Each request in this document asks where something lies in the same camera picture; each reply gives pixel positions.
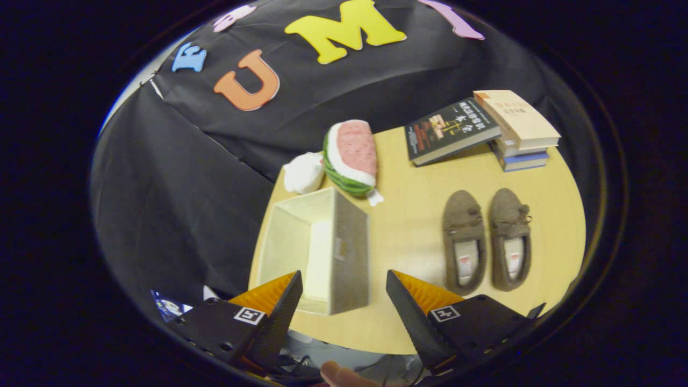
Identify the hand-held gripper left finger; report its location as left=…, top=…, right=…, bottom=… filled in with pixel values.
left=161, top=270, right=303, bottom=376

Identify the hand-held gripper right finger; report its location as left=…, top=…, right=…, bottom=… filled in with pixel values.
left=385, top=270, right=541, bottom=376

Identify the grey fabric storage box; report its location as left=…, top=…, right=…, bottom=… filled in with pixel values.
left=257, top=187, right=370, bottom=316

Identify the brown suede moccasin shoe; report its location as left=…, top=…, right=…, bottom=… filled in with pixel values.
left=442, top=190, right=488, bottom=296
left=488, top=188, right=533, bottom=292

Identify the blue white printed package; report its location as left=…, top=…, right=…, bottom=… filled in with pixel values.
left=152, top=290, right=193, bottom=323

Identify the white plush toy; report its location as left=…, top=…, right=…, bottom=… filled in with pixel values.
left=283, top=152, right=326, bottom=195

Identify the watermelon slice plush toy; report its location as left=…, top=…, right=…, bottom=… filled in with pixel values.
left=322, top=119, right=385, bottom=207

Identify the blue cover book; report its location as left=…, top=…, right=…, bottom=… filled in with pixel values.
left=488, top=141, right=550, bottom=173

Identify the black cover book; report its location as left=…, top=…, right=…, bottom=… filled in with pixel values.
left=404, top=97, right=501, bottom=167

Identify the beige cover book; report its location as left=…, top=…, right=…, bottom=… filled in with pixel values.
left=473, top=90, right=561, bottom=150

